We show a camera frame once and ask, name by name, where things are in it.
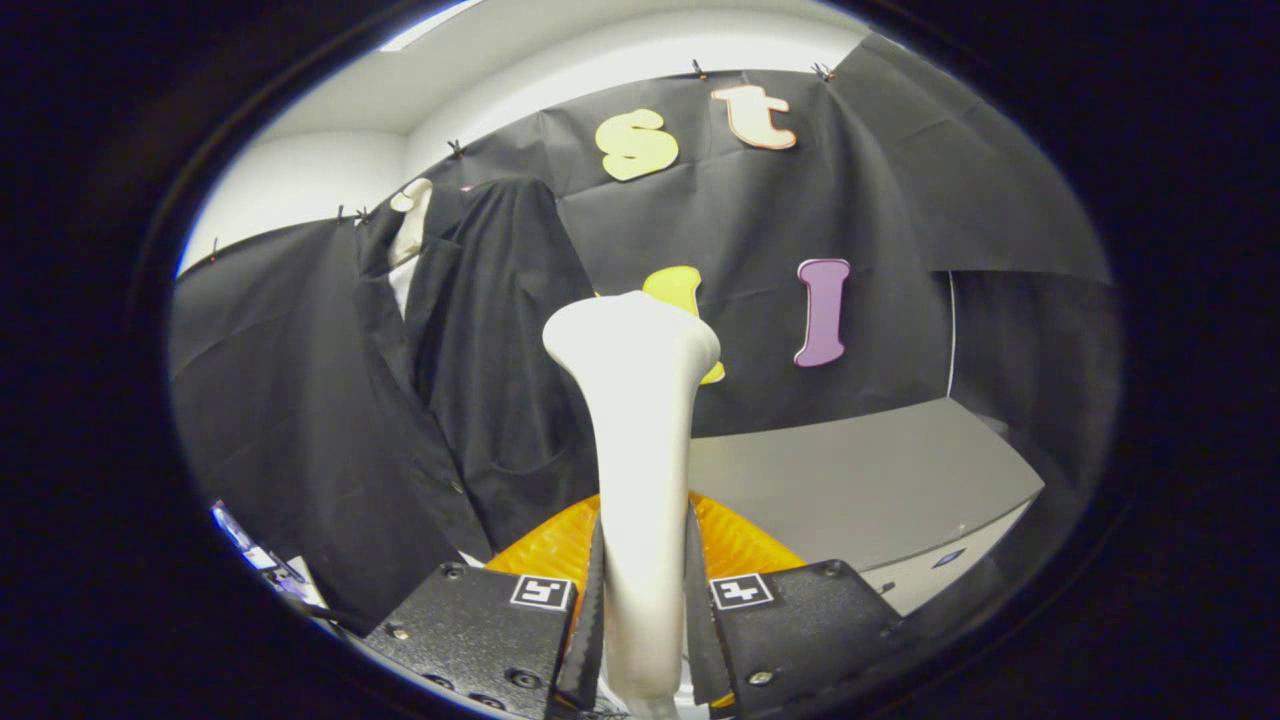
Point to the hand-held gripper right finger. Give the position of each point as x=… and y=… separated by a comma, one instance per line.
x=790, y=630

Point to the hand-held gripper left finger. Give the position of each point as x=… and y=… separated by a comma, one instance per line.
x=480, y=640

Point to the white garment steamer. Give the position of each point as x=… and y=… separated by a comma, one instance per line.
x=640, y=450

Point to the black suit jacket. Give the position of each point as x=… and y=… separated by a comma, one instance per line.
x=500, y=350

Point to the grey cabinet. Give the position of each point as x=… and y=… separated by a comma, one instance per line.
x=860, y=480

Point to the blue white equipment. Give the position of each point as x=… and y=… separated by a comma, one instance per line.
x=260, y=555

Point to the white mannequin torso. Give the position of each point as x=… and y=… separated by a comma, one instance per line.
x=410, y=235

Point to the black backdrop cloth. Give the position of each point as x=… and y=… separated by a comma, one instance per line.
x=760, y=220

